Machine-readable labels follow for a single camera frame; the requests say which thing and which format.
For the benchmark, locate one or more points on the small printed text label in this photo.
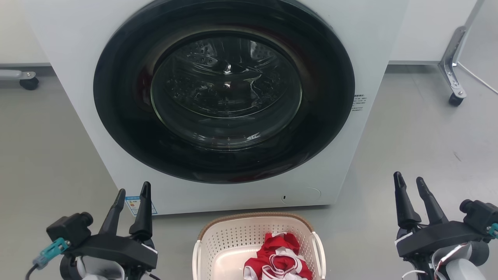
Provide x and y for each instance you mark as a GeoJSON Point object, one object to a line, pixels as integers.
{"type": "Point", "coordinates": [359, 102]}

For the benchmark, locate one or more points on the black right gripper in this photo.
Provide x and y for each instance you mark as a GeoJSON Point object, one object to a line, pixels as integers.
{"type": "Point", "coordinates": [439, 235]}

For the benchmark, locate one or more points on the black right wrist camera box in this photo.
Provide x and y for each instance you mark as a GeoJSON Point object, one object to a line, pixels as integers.
{"type": "Point", "coordinates": [480, 216]}

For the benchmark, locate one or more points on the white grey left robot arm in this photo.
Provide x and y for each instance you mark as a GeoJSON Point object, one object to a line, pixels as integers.
{"type": "Point", "coordinates": [101, 270]}

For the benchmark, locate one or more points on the round filter cover flap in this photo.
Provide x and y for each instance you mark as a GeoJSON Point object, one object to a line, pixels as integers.
{"type": "Point", "coordinates": [303, 195]}

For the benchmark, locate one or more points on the red and white garment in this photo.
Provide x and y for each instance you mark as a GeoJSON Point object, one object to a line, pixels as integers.
{"type": "Point", "coordinates": [278, 256]}

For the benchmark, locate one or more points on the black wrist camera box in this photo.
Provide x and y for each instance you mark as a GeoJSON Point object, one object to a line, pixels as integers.
{"type": "Point", "coordinates": [70, 229]}
{"type": "Point", "coordinates": [480, 216]}

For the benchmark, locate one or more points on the white front-load washing machine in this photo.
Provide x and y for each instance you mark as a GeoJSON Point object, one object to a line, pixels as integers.
{"type": "Point", "coordinates": [78, 58]}

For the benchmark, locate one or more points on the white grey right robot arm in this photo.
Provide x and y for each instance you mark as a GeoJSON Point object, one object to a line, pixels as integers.
{"type": "Point", "coordinates": [463, 268]}

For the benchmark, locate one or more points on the low metal bar with caster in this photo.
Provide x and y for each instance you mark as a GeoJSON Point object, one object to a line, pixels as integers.
{"type": "Point", "coordinates": [23, 76]}

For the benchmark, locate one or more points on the tall metal frame with caster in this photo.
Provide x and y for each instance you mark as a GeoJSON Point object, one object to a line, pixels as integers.
{"type": "Point", "coordinates": [451, 66]}

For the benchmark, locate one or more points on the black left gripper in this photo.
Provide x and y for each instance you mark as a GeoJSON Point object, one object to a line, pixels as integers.
{"type": "Point", "coordinates": [113, 249]}

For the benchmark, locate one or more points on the white perforated laundry basket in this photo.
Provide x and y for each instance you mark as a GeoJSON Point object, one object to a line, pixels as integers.
{"type": "Point", "coordinates": [229, 237]}

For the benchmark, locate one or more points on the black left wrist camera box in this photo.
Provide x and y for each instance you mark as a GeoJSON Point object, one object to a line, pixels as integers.
{"type": "Point", "coordinates": [70, 229]}

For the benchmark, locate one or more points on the round black washing machine door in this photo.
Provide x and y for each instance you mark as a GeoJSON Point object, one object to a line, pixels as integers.
{"type": "Point", "coordinates": [225, 89]}

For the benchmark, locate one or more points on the blue energy label sticker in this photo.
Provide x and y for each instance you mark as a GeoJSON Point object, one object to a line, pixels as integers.
{"type": "Point", "coordinates": [132, 204]}

